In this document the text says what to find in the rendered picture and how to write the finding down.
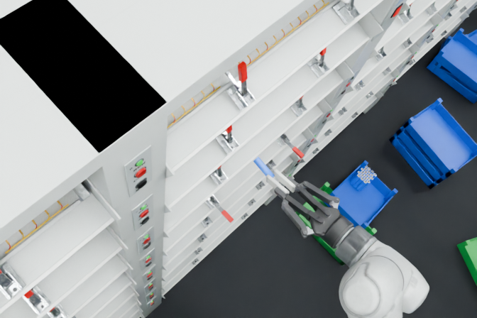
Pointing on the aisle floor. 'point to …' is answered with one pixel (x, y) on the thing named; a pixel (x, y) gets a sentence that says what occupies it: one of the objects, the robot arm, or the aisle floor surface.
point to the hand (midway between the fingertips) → (280, 183)
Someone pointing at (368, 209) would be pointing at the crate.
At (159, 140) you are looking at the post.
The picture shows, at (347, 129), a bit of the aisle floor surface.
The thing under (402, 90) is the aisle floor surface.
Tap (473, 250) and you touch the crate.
